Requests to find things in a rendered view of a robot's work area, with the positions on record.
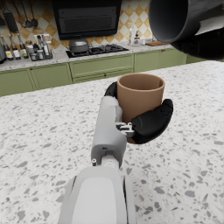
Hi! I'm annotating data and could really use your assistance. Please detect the brown cup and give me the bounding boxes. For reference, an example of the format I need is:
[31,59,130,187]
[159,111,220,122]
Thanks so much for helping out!
[116,73,166,144]

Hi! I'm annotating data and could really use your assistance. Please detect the wooden cutting board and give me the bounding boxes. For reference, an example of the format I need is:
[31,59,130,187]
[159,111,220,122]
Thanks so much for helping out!
[144,40,170,47]

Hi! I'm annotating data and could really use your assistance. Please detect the green kitchen cabinets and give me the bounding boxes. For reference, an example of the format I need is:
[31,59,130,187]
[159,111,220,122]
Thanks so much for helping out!
[0,47,224,98]

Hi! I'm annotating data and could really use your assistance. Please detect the white bottles by sink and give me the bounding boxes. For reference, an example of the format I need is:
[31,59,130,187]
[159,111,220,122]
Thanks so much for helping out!
[127,24,147,46]

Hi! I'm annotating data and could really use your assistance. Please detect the black gas stove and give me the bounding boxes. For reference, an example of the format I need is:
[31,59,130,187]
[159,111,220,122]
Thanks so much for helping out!
[65,43,130,59]

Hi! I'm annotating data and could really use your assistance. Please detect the grey cooking pot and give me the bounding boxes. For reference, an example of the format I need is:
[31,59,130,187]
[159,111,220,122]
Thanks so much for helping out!
[67,35,90,54]

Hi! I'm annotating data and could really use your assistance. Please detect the spice rack with jars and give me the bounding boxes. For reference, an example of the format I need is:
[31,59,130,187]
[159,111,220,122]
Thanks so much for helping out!
[24,33,54,62]

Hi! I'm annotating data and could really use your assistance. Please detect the black range hood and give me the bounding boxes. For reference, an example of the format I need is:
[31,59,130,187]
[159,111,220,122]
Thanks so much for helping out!
[52,0,123,41]

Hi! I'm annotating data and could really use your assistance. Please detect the dark bottle with label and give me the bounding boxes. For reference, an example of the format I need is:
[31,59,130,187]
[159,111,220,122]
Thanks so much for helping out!
[16,32,30,60]
[0,34,15,61]
[8,33,22,60]

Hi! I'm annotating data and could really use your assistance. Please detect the black hanging spoon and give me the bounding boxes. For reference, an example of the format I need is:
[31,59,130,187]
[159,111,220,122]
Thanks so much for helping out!
[28,0,39,28]

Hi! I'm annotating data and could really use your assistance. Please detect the black hanging ladle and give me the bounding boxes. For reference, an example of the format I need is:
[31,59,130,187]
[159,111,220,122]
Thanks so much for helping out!
[13,0,32,29]

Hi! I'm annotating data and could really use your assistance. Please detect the black slotted spatula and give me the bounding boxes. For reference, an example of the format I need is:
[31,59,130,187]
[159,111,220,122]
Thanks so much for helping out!
[2,0,19,33]

